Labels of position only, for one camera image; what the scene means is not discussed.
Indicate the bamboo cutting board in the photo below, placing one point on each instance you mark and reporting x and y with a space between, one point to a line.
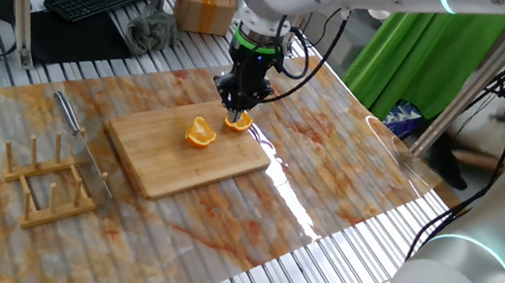
167 159

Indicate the wooden peg rack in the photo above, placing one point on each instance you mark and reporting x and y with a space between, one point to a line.
47 212

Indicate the black desk pad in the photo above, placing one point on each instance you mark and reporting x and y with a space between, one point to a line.
75 40

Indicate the cut orange piece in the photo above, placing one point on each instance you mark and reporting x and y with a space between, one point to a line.
242 125
199 134

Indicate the green fabric curtain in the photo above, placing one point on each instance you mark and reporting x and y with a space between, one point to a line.
414 60

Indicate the person in white shirt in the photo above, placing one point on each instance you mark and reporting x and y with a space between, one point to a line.
490 119

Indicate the marble pattern plastic mat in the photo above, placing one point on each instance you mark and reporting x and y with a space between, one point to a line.
223 216

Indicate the steel cleaver knife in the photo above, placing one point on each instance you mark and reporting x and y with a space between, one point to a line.
84 153

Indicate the blue patterned bag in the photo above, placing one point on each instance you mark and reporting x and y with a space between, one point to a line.
404 120

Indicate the taped cardboard box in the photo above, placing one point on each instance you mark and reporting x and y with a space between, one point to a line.
204 8

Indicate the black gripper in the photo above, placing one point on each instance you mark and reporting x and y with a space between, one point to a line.
246 77

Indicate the grey crumpled cloth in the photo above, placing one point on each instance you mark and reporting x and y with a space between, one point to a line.
149 32

